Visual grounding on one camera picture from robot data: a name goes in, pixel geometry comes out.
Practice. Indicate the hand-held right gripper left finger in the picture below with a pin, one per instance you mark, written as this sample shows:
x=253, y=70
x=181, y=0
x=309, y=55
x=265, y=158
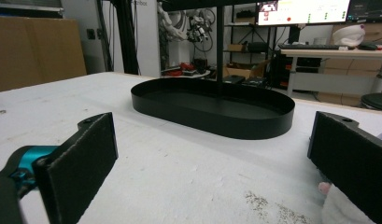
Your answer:
x=79, y=168

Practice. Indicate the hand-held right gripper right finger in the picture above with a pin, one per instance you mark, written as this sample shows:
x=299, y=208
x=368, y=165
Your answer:
x=350, y=161

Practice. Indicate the black stand with oval tray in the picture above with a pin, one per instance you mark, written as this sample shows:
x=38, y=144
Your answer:
x=210, y=124

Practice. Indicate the black round stool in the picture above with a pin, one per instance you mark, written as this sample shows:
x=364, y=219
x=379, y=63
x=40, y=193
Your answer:
x=377, y=101

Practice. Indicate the light wooden desk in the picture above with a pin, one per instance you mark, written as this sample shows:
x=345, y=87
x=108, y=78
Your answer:
x=335, y=53

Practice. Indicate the black computer tower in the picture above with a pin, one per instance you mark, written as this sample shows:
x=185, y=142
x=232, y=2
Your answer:
x=280, y=70

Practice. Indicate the black computer mouse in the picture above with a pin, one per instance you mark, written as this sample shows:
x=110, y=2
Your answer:
x=367, y=46

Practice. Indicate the black keyboard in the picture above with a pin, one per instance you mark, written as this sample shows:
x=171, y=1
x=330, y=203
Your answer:
x=307, y=46

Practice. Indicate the brown cardboard sheet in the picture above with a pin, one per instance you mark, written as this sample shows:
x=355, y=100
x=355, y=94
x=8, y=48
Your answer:
x=36, y=53

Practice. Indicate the dark flat device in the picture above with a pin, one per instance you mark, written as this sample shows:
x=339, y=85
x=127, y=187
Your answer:
x=255, y=81

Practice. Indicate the white cap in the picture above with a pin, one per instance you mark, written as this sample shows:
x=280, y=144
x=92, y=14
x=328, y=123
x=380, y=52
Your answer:
x=347, y=36

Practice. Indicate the open cardboard box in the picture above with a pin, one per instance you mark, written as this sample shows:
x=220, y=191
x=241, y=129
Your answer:
x=241, y=72

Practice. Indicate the red tools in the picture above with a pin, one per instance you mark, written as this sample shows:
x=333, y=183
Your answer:
x=185, y=67

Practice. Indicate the black bag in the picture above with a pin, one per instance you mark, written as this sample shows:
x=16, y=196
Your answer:
x=257, y=47

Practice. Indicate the dark computer monitor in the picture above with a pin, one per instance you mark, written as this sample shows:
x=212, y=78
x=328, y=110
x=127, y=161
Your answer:
x=369, y=9

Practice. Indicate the lit computer monitor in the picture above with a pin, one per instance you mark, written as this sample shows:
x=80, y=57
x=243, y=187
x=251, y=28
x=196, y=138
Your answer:
x=304, y=12

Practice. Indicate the small cardboard box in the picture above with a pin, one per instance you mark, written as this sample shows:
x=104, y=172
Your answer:
x=235, y=47

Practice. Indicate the black metal shelf rack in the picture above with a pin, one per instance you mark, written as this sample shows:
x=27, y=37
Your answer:
x=233, y=31

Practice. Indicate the black wall socket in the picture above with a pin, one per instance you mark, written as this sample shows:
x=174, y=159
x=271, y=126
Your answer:
x=91, y=34

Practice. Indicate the black metal frame post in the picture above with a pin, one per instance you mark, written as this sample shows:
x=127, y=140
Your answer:
x=126, y=37

